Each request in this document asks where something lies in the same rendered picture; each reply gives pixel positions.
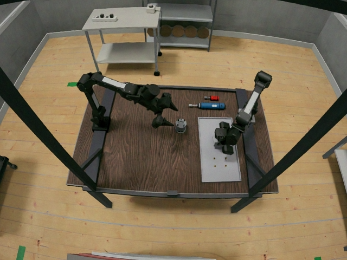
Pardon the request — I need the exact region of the blue cordless screwdriver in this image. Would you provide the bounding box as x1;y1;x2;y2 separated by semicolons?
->
189;102;226;109

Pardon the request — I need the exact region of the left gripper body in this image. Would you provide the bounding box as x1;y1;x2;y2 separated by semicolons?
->
147;97;163;129

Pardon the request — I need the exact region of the red nut driver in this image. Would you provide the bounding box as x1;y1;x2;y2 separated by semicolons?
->
204;96;219;101

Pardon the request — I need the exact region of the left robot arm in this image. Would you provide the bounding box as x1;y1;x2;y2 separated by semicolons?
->
76;72;171;127

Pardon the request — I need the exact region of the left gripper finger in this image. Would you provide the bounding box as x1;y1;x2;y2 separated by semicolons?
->
161;118;174;126
169;101;178;111

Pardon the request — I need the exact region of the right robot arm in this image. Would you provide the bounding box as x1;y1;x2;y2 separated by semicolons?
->
214;70;272;146

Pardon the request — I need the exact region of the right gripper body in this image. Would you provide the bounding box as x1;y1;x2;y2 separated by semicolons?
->
219;121;234;155

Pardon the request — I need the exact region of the grey cylinder with black studs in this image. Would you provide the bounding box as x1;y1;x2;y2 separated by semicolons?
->
175;119;187;133

